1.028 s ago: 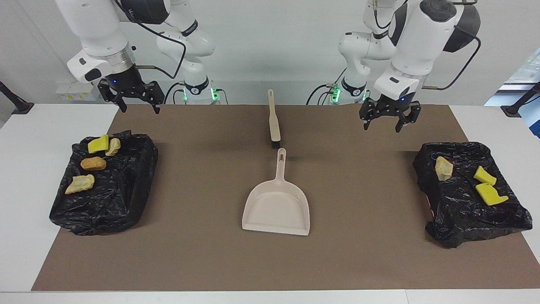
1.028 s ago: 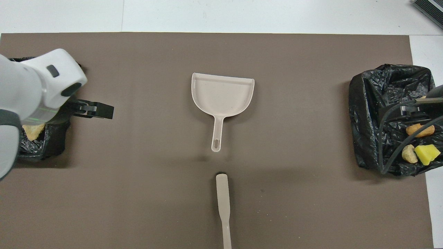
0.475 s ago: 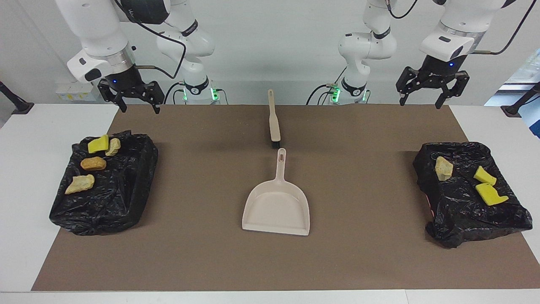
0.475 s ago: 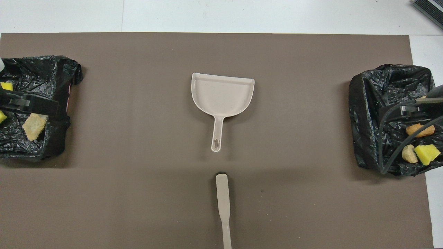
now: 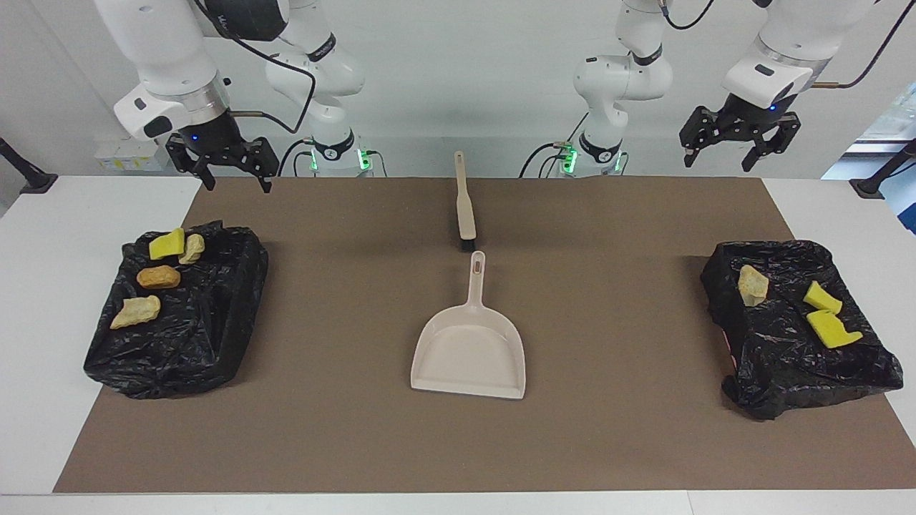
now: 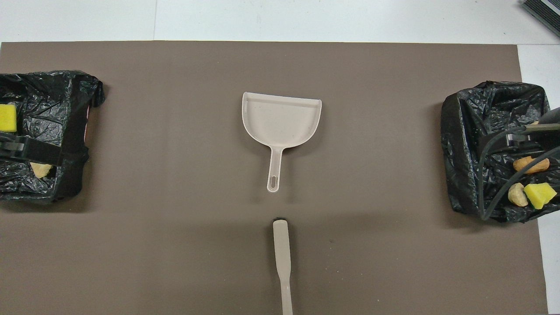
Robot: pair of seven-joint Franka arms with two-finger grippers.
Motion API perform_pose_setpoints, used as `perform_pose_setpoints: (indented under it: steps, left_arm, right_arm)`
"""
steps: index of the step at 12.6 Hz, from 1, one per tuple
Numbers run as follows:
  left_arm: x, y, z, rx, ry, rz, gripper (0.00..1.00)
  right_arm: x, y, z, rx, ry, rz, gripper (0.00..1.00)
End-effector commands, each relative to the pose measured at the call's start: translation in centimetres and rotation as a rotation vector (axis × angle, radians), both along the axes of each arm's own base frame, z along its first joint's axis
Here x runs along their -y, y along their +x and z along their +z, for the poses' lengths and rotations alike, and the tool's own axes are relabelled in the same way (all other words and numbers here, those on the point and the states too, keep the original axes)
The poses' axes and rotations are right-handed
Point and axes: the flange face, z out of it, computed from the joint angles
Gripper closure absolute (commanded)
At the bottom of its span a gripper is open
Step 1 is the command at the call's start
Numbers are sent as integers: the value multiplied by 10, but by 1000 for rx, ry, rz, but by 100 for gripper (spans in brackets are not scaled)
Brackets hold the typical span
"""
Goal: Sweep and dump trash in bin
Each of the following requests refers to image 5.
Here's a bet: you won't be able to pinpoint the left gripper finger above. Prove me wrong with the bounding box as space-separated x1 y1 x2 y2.
741 116 802 173
678 106 723 169

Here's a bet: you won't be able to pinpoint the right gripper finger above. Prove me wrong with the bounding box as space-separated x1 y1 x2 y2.
240 136 281 195
165 134 218 192

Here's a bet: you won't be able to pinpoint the thick yellow sponge piece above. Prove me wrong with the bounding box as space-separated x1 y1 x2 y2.
148 228 186 261

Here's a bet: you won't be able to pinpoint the brown bread roll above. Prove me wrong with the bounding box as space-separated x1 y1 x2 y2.
136 265 182 290

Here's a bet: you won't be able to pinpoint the pale cream pastry piece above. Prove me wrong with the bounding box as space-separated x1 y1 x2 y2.
109 295 162 330

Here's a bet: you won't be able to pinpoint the small curved yellow sponge piece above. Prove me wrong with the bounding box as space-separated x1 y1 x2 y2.
803 280 844 315

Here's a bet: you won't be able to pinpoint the notched yellow sponge piece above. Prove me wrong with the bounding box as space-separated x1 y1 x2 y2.
807 309 864 350

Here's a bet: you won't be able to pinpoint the beige hand brush black bristles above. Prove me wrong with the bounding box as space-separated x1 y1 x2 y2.
454 150 479 252

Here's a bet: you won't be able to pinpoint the beige plastic dustpan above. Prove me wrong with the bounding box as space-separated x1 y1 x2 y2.
410 250 527 401

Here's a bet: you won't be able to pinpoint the black bag lined trash bin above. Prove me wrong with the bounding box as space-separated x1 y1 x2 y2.
700 240 905 421
84 221 269 400

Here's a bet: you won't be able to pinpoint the black stand base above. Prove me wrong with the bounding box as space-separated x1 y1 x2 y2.
850 139 916 200
0 136 58 194

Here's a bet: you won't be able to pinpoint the large brown paper table mat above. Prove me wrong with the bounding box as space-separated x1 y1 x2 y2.
54 177 916 494

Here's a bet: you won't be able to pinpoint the white wall socket box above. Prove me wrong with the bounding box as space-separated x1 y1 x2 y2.
94 137 171 171

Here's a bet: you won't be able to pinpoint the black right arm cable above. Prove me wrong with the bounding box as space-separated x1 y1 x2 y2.
190 0 319 135

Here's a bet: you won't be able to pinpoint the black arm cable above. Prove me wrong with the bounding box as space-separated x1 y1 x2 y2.
190 0 319 135
658 0 916 90

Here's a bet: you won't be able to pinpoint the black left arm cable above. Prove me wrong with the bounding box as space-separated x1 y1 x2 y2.
658 0 916 90

